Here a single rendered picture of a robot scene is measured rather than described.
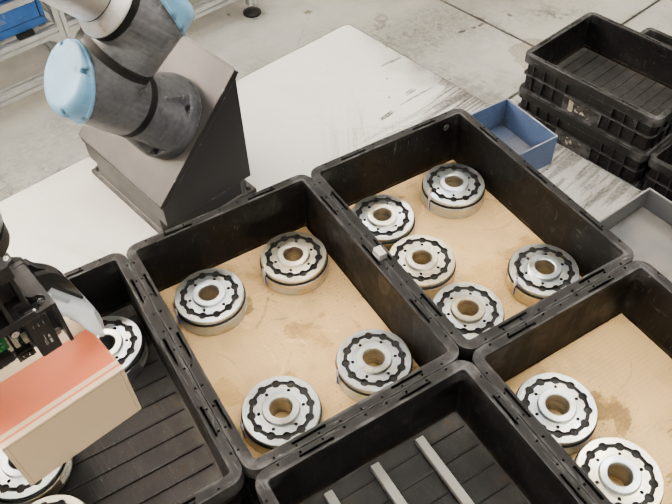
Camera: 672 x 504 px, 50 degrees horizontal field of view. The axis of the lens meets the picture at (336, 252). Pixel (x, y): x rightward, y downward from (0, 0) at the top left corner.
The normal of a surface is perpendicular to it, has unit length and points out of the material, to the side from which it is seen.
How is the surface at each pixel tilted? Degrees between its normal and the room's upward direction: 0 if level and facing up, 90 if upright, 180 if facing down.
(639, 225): 0
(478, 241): 0
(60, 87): 51
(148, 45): 96
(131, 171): 44
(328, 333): 0
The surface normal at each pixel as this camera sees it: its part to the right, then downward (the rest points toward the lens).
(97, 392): 0.67, 0.55
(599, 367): -0.03, -0.66
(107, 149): -0.52, -0.11
